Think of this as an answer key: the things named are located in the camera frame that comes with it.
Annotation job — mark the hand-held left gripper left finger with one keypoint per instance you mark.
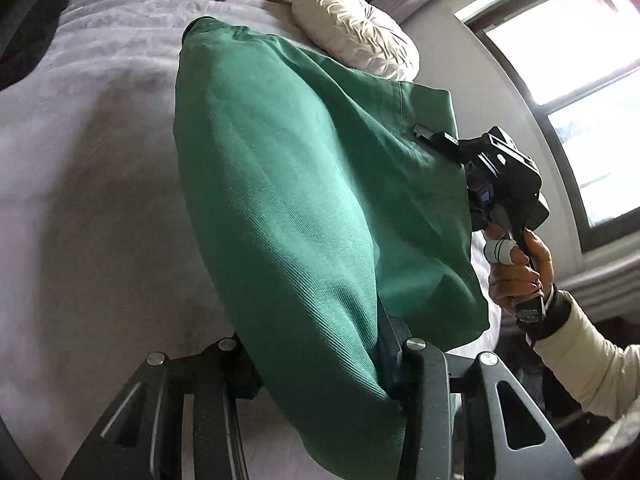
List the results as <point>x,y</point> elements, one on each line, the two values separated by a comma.
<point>225,360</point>

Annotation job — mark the window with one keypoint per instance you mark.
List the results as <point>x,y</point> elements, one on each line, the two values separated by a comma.
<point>575,45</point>

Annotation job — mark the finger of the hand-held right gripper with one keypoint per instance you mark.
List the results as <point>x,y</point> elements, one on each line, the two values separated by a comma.
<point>435,137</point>

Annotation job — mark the black cloth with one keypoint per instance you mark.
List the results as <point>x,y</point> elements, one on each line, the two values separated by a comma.
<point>25,20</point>

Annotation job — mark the green shirt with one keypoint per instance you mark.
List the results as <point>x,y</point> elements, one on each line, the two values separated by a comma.
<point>290,210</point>

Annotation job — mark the cream round pleated pillow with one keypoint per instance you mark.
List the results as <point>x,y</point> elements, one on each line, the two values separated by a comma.
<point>355,35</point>

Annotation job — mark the grey quilted bedspread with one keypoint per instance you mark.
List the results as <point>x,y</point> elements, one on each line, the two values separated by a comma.
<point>100,160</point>

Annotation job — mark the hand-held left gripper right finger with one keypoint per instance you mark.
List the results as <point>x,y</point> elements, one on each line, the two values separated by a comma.
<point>395,347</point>

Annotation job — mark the person's right hand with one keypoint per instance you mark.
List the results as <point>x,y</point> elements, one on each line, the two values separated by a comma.
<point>510,280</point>

